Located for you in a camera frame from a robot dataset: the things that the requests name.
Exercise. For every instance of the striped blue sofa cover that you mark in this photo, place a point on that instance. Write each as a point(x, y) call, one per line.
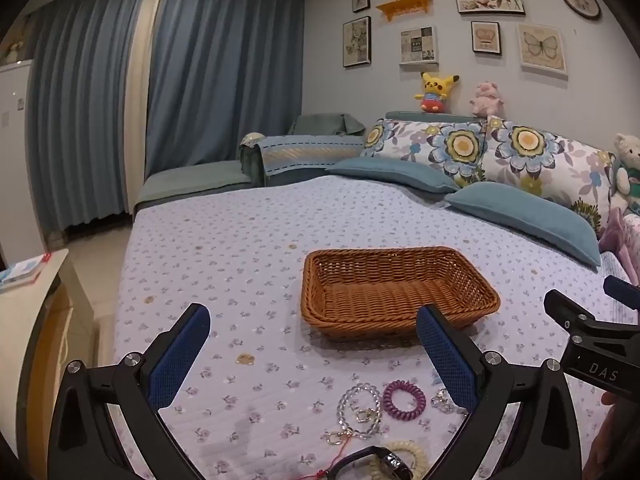
point(310, 152)

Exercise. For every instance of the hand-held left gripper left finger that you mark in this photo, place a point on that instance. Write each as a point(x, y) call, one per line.
point(177, 355)

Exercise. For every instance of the round framed picture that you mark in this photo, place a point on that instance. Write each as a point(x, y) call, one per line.
point(580, 0)

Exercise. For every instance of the blue pillow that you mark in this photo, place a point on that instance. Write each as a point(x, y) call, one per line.
point(390, 172)
point(525, 215)

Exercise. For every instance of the pink pig plush toy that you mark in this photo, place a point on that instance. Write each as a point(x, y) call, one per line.
point(486, 97)

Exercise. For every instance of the green sofa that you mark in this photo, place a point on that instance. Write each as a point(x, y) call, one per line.
point(190, 180)

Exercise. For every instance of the yellow plush toy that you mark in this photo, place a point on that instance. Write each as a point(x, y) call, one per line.
point(434, 87)

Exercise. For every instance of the blue book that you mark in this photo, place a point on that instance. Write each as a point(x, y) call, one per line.
point(20, 272)

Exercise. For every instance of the white cabinet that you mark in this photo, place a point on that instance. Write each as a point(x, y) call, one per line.
point(15, 160)

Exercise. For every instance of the cream curtain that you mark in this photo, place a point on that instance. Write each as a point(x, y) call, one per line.
point(137, 110)

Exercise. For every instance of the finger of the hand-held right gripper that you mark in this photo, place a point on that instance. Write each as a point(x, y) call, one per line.
point(567, 312)
point(622, 290)

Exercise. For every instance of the small dark framed picture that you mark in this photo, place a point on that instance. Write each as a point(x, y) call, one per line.
point(360, 0)

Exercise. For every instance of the cream teddy bear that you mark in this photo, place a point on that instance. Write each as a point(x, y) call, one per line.
point(627, 152)

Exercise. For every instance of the black wrist watch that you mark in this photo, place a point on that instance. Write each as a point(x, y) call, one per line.
point(390, 460)

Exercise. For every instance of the person's right hand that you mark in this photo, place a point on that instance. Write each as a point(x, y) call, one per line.
point(617, 445)

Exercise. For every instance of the brown wicker basket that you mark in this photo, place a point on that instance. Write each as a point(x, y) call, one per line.
point(390, 285)

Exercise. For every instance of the white collage canvas picture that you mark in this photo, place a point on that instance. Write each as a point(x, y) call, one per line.
point(419, 45)

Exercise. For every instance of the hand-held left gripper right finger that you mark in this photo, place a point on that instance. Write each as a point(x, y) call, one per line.
point(445, 355)

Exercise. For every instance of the floral cushion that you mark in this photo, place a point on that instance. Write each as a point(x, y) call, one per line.
point(450, 145)
point(530, 150)

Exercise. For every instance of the dark framed cream picture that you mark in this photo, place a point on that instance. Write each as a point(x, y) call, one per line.
point(486, 36)

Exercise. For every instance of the white round cap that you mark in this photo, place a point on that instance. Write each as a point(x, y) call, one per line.
point(251, 138)

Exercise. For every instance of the floral lilac bedspread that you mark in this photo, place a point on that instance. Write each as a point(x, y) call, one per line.
point(225, 260)

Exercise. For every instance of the tall dark framed picture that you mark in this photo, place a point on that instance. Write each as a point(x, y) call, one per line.
point(357, 41)

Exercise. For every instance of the teal headboard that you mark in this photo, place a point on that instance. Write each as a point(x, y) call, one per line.
point(435, 116)

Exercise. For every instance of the orange wall shelf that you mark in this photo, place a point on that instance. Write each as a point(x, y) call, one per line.
point(402, 6)

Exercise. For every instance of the pink purple blanket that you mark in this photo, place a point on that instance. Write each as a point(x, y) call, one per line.
point(620, 240)

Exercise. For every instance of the butterfly canvas picture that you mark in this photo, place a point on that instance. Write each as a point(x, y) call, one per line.
point(541, 49)

